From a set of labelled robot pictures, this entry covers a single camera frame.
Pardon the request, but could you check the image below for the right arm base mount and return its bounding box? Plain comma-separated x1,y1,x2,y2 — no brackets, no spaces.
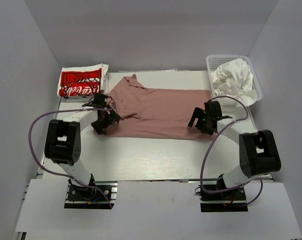
194,185,248,213

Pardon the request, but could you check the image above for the folded red white t shirt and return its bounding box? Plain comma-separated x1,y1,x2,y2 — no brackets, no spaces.
56,63,109,99

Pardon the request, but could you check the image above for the white crumpled t shirt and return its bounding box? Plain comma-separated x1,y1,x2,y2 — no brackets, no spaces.
211,58,258,107

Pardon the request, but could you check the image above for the pink printed t shirt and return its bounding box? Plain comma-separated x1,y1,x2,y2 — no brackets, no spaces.
105,75,213,141

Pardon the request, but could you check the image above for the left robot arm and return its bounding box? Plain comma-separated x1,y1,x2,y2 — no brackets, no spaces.
44,93,120,200

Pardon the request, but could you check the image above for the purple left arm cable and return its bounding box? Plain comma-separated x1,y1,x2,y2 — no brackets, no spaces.
27,98,117,210

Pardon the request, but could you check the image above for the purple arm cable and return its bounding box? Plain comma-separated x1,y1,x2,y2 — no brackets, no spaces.
27,98,117,210
199,96,264,207

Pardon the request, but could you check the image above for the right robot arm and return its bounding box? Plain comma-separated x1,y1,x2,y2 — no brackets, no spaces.
188,97,282,200

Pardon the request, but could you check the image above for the white perforated plastic basket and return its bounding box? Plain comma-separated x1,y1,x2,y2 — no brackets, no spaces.
206,54,263,101

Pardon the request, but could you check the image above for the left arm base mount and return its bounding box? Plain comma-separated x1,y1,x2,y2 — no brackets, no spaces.
64,180,118,210

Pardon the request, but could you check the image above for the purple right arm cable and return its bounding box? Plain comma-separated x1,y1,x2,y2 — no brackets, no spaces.
199,96,264,207

